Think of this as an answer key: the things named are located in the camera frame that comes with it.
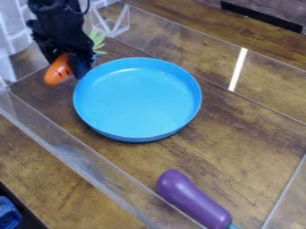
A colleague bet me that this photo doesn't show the purple toy eggplant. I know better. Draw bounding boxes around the purple toy eggplant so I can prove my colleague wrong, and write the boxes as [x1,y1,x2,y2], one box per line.
[156,169,240,229]

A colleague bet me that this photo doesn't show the orange toy carrot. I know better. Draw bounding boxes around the orange toy carrot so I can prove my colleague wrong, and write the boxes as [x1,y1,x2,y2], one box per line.
[44,29,107,87]

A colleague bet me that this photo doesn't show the black bar in background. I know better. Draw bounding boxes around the black bar in background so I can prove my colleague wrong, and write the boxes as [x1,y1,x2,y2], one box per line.
[220,0,302,34]

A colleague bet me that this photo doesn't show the clear acrylic enclosure wall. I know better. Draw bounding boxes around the clear acrylic enclosure wall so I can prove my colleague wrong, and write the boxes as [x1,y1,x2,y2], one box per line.
[0,0,306,229]

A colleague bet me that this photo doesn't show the blue round plate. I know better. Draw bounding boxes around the blue round plate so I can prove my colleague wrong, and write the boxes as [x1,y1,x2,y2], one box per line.
[73,57,203,142]

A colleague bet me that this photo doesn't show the blue object at corner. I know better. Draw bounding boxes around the blue object at corner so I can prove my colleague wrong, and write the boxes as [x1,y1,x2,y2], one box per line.
[0,196,23,229]

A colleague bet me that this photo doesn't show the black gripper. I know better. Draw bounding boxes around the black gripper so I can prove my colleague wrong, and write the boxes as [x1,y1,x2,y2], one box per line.
[27,0,95,80]

